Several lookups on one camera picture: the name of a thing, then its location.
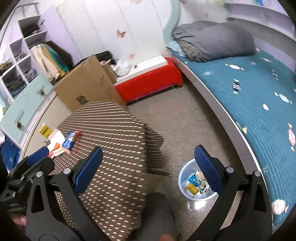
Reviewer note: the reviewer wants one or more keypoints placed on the brown dotted tablecloth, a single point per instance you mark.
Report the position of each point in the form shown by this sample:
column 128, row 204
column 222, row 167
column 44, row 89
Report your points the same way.
column 116, row 195

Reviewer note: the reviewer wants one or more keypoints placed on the blue bag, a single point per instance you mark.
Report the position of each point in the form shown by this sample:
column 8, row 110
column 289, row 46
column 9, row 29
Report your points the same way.
column 10, row 153

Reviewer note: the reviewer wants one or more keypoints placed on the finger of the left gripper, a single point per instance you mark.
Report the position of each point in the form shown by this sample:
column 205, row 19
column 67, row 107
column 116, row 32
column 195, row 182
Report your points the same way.
column 37, row 156

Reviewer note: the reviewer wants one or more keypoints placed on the white open shelf unit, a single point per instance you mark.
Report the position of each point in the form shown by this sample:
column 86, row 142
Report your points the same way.
column 21, row 74

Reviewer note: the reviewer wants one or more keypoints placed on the light green drawer cabinet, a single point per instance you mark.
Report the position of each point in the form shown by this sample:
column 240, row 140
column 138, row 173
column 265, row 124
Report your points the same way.
column 20, row 112

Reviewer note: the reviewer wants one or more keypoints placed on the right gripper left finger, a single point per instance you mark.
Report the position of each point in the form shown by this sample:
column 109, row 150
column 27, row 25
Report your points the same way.
column 45, row 220

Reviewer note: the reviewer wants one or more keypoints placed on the red covered bench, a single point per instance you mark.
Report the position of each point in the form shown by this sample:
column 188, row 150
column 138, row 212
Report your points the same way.
column 151, row 82

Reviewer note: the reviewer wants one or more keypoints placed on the large cardboard box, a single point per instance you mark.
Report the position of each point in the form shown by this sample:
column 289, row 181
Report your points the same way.
column 87, row 83

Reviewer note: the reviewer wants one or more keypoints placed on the black bag on bench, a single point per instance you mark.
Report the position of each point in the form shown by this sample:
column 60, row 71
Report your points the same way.
column 105, row 56

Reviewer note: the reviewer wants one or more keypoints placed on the trash in bin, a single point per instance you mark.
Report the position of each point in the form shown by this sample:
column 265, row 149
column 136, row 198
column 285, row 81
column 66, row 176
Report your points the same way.
column 197, row 184

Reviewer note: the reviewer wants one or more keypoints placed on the teal quilted bed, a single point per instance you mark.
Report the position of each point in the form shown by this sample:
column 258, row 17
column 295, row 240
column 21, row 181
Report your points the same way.
column 253, row 96

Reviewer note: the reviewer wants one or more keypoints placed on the person's left hand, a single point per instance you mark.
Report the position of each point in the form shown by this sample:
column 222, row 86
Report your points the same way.
column 18, row 219

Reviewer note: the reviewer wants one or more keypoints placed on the white and red box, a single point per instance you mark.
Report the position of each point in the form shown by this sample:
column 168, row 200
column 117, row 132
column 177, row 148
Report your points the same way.
column 56, row 139

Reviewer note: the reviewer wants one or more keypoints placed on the grey folded duvet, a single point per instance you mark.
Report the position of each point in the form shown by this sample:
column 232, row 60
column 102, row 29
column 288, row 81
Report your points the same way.
column 204, row 41

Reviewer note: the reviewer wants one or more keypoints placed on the yellow medicine box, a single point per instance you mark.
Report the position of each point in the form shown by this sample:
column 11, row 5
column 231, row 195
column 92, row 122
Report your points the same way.
column 45, row 131

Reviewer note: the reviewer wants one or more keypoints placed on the white plastic bag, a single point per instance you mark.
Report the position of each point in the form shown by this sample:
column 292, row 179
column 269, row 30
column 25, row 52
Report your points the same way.
column 121, row 68

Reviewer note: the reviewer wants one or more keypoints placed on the hanging clothes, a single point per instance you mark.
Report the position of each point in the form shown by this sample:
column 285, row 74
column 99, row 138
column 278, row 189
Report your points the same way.
column 54, row 61

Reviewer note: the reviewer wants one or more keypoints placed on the clear plastic trash bin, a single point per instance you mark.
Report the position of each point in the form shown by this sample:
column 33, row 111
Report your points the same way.
column 190, row 168

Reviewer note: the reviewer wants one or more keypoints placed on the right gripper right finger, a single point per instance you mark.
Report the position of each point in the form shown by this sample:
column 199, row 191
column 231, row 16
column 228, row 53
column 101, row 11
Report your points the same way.
column 253, row 218

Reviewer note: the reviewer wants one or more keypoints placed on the blue snack wrapper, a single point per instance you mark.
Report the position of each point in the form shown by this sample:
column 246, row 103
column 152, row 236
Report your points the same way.
column 70, row 140

